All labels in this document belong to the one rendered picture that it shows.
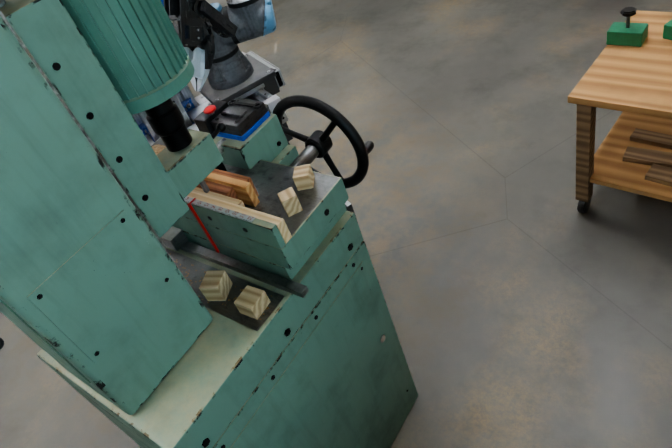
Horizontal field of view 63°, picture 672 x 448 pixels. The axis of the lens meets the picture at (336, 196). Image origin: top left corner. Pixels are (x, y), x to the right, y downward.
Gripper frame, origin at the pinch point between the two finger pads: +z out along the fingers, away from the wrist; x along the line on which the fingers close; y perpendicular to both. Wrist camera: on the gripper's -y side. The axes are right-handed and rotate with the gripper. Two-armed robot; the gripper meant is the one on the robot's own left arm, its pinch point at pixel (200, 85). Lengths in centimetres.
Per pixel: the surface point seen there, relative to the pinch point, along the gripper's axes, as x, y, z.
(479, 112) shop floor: -7, -177, 22
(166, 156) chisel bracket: 11.0, 17.7, 11.6
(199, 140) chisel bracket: 14.5, 12.6, 8.7
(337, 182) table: 33.2, -6.8, 17.2
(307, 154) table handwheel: 12.5, -22.1, 16.9
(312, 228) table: 33.3, 1.1, 25.0
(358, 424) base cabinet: 33, -19, 83
